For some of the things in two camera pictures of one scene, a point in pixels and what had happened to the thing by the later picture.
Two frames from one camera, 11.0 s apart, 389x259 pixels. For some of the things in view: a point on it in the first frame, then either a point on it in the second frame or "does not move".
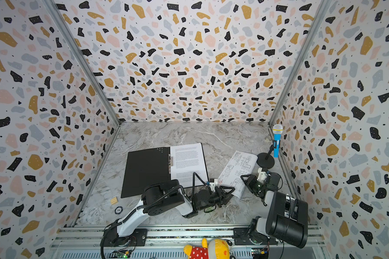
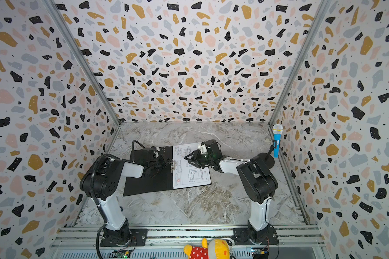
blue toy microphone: (277, 130) does not move
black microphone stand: (266, 160) does not move
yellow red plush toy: (216, 249) does not move
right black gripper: (254, 181) to (196, 157)
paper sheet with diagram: (241, 164) to (187, 174)
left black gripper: (221, 196) to (162, 158)
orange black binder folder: (144, 167) does not move
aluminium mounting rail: (86, 243) does not move
